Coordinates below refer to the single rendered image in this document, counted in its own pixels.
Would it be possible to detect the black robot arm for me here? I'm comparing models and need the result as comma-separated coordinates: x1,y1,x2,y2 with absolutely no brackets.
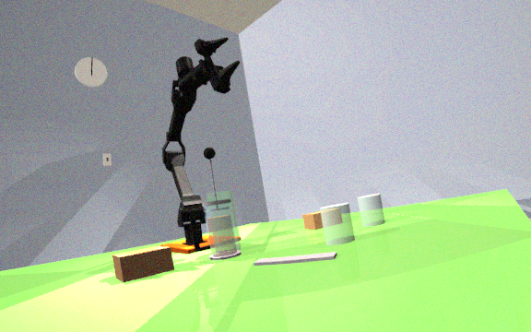
162,56,207,245

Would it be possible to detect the glass french press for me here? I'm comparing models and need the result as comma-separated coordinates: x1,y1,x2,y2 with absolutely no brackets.
190,148,242,261

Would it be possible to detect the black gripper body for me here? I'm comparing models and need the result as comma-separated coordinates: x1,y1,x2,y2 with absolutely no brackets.
188,39,230,94

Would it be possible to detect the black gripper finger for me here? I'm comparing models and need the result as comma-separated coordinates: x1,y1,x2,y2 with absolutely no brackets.
201,38,229,53
216,61,240,86

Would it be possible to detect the white flat bar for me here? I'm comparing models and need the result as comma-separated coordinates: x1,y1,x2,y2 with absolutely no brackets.
254,252,337,266

